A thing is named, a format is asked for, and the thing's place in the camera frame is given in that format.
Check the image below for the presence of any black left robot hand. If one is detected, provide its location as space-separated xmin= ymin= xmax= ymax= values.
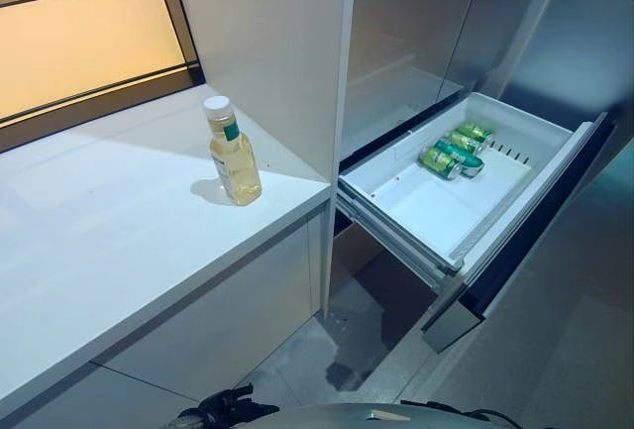
xmin=195 ymin=382 xmax=278 ymax=424

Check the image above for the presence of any yellow tea bottle white cap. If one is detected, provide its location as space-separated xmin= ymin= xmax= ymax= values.
xmin=202 ymin=95 xmax=264 ymax=207

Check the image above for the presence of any white fridge drawer bin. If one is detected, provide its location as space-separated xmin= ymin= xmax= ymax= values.
xmin=339 ymin=91 xmax=593 ymax=271

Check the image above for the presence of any dark fridge drawer front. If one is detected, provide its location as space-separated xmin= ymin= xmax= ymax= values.
xmin=420 ymin=111 xmax=618 ymax=356

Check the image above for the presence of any stainless steel fridge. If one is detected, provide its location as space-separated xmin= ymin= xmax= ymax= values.
xmin=341 ymin=0 xmax=576 ymax=167

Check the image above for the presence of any grey robot torso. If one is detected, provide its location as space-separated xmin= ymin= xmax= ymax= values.
xmin=170 ymin=401 xmax=501 ymax=429

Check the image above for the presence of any brown cardboard box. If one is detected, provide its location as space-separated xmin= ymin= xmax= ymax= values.
xmin=332 ymin=223 xmax=382 ymax=281

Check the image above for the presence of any light green drink can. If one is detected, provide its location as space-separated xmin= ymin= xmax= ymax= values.
xmin=456 ymin=121 xmax=495 ymax=147
xmin=448 ymin=131 xmax=484 ymax=156
xmin=419 ymin=146 xmax=465 ymax=180

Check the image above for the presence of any dark green drink can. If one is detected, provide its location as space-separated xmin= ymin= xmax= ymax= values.
xmin=434 ymin=139 xmax=485 ymax=177

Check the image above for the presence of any white tall cabinet panel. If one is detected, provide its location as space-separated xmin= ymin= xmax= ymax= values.
xmin=165 ymin=0 xmax=359 ymax=319

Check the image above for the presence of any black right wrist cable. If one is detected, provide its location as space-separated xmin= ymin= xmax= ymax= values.
xmin=399 ymin=400 xmax=502 ymax=423

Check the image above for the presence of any amber window with dark frame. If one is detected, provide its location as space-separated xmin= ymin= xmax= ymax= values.
xmin=0 ymin=0 xmax=204 ymax=153

